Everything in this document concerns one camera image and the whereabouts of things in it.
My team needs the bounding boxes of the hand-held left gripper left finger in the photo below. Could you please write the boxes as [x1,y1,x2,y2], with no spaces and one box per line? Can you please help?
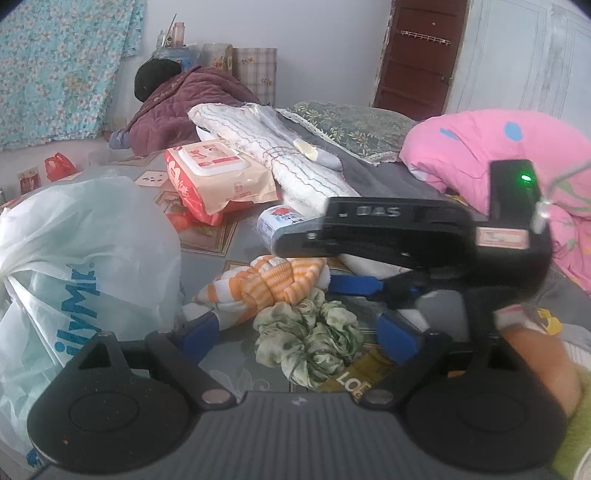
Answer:
[60,310,238,409]

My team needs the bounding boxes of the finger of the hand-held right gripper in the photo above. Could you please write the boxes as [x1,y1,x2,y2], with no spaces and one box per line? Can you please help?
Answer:
[271,217,414,269]
[328,271,428,311]

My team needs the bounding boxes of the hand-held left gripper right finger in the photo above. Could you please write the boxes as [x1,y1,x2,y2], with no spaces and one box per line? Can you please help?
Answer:
[360,311,532,409]

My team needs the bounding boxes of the gold tissue packet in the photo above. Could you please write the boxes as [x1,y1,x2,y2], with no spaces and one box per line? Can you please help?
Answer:
[318,348,398,400]

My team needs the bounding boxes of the orange white striped cloth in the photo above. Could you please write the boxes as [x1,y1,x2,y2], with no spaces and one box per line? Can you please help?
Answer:
[194,256,331,324]

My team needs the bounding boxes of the person's right forearm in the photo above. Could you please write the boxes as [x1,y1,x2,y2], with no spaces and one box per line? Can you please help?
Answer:
[551,397,591,480]

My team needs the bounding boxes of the person's right hand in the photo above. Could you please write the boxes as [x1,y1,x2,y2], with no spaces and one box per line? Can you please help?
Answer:
[494,302,583,416]

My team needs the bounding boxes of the small white tissue pack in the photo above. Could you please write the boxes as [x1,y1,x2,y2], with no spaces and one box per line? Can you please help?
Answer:
[257,205,326,256]

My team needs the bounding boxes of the green floral scrunchie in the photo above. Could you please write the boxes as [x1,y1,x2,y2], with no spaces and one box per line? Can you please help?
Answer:
[253,288,365,388]

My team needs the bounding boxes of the green patterned pillow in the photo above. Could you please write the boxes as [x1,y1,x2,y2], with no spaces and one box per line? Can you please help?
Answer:
[281,102,419,166]

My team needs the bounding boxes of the pink quilt blue dots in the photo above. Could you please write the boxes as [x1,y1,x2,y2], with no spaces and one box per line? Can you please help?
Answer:
[399,109,591,291]

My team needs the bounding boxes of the pink red wet wipes pack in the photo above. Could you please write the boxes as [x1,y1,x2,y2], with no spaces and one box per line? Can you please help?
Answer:
[165,142,281,227]

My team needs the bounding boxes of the white plastic bag teal print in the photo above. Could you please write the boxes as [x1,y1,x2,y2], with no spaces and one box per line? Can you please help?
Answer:
[0,175,185,467]

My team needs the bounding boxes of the plaid rolled mat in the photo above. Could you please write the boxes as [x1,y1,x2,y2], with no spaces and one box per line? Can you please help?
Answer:
[232,47,277,109]
[202,43,233,72]

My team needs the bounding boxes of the brown wooden door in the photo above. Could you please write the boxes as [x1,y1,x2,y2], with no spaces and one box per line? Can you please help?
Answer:
[373,0,469,121]

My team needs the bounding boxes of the white wooden door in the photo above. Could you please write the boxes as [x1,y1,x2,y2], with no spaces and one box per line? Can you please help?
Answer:
[445,0,591,123]

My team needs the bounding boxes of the red plastic bag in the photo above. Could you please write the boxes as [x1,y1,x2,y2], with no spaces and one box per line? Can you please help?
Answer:
[45,153,78,182]

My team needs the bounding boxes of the metal hook rack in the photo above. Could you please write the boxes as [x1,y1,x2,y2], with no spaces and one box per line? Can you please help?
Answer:
[401,30,451,47]

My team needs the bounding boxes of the red printed packet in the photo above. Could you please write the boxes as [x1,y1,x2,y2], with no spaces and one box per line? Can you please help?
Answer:
[17,168,41,195]

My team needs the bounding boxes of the blue water jug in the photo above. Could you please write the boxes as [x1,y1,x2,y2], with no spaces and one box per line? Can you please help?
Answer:
[154,44,197,72]

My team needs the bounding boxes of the teal floral hanging cloth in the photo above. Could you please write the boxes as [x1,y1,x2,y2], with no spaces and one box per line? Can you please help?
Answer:
[0,0,147,151]

